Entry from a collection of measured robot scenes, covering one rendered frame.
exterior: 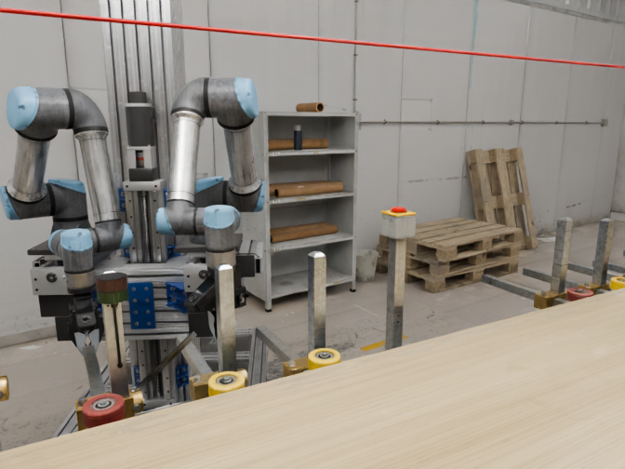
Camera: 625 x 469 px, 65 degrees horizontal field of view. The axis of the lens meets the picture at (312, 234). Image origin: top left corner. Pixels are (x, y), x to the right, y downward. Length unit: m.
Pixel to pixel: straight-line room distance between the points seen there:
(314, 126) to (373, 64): 0.88
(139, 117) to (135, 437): 1.21
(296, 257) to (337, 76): 1.66
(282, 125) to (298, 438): 3.54
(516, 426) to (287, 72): 3.68
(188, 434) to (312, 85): 3.77
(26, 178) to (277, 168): 2.79
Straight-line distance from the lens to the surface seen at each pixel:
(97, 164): 1.59
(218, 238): 1.24
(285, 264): 4.47
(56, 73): 3.75
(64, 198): 1.91
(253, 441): 0.97
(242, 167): 1.66
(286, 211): 4.37
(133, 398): 1.21
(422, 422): 1.03
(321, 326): 1.32
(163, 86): 1.99
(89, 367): 1.41
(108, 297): 1.06
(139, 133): 1.92
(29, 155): 1.71
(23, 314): 3.91
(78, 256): 1.44
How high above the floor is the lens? 1.46
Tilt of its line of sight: 13 degrees down
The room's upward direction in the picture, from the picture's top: straight up
